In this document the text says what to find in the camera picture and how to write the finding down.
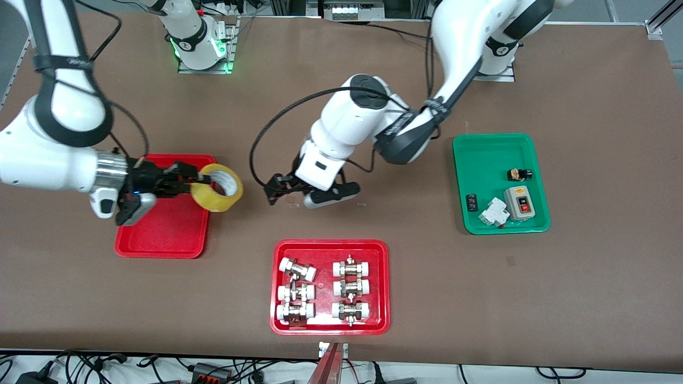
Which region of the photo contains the white circuit breaker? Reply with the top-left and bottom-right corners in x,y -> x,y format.
478,197 -> 510,229

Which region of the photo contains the black orange connector box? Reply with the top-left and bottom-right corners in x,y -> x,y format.
191,363 -> 234,382

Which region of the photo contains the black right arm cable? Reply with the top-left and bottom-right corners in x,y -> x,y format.
32,0 -> 150,161

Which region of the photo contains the grey switch box red button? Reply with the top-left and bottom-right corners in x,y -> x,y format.
504,187 -> 536,221

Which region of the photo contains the red tray with fittings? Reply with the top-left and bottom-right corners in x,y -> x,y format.
269,239 -> 391,336

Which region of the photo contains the empty red plastic tray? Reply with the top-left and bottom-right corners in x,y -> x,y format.
114,154 -> 218,259

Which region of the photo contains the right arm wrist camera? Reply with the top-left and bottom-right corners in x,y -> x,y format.
90,191 -> 158,226

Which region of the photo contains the white metal pipe fitting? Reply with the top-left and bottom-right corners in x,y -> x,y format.
277,283 -> 316,303
276,302 -> 315,325
279,257 -> 317,282
332,277 -> 371,298
331,300 -> 371,326
332,255 -> 372,278

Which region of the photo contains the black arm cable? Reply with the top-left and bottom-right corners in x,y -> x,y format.
250,32 -> 435,188
32,0 -> 150,161

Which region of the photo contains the black power adapter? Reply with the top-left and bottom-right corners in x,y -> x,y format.
15,368 -> 58,384

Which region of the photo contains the grey socket strip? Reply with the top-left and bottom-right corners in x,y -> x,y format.
320,0 -> 386,21

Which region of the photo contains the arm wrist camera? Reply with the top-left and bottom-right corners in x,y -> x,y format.
90,191 -> 158,226
303,182 -> 361,210

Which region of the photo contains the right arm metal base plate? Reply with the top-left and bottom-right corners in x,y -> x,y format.
178,16 -> 239,74

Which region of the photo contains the aluminium frame profile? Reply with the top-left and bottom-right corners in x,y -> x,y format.
645,0 -> 683,41

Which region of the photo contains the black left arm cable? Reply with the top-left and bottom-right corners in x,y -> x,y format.
250,32 -> 435,188

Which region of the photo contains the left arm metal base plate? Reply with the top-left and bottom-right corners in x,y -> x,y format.
474,58 -> 516,82

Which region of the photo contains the yellow tape roll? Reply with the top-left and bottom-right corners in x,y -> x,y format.
190,163 -> 244,213

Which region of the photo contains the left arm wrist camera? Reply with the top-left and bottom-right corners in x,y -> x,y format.
303,182 -> 361,210

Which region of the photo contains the black cable on table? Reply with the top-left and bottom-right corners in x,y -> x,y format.
368,22 -> 434,41

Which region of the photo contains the red metal bar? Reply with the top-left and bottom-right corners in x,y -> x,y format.
307,342 -> 345,384

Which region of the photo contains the green plastic tray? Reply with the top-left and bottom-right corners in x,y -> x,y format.
452,133 -> 551,235

